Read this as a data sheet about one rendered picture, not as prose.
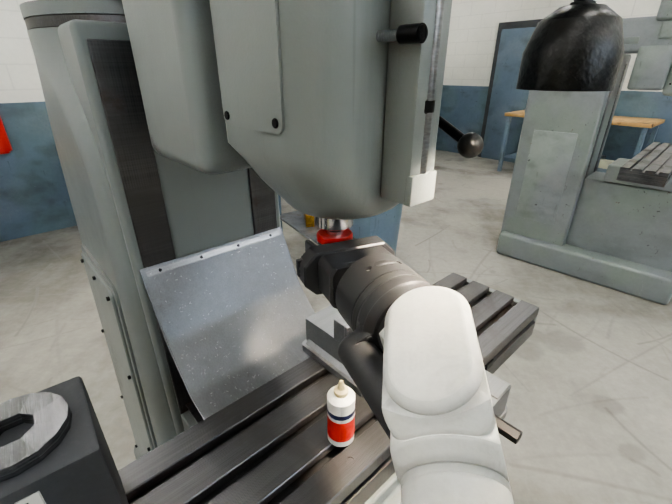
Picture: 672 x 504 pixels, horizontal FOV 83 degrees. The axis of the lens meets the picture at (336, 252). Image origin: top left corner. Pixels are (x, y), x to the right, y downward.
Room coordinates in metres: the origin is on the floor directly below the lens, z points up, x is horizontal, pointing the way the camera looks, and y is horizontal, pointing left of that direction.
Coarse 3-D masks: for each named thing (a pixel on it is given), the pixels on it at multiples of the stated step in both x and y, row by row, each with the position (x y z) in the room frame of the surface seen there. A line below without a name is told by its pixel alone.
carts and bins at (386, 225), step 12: (288, 216) 3.10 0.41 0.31; (300, 216) 3.10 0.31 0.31; (312, 216) 2.85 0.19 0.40; (372, 216) 2.52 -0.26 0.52; (384, 216) 2.53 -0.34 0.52; (396, 216) 2.59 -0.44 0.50; (300, 228) 2.82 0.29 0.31; (312, 228) 2.82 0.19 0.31; (360, 228) 2.55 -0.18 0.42; (372, 228) 2.53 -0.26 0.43; (384, 228) 2.54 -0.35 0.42; (396, 228) 2.61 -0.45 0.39; (384, 240) 2.55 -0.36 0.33; (396, 240) 2.65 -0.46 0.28
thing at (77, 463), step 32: (64, 384) 0.31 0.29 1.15; (0, 416) 0.25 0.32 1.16; (32, 416) 0.26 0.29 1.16; (64, 416) 0.25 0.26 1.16; (96, 416) 0.32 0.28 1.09; (0, 448) 0.22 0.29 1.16; (32, 448) 0.22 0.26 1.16; (64, 448) 0.23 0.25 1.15; (96, 448) 0.23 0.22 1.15; (0, 480) 0.20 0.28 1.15; (32, 480) 0.20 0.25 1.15; (64, 480) 0.21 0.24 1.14; (96, 480) 0.22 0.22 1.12
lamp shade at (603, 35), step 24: (552, 24) 0.33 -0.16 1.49; (576, 24) 0.32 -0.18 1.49; (600, 24) 0.32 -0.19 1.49; (528, 48) 0.35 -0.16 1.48; (552, 48) 0.32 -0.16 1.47; (576, 48) 0.31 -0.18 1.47; (600, 48) 0.31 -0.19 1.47; (528, 72) 0.34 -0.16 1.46; (552, 72) 0.32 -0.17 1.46; (576, 72) 0.31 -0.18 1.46; (600, 72) 0.31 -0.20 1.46
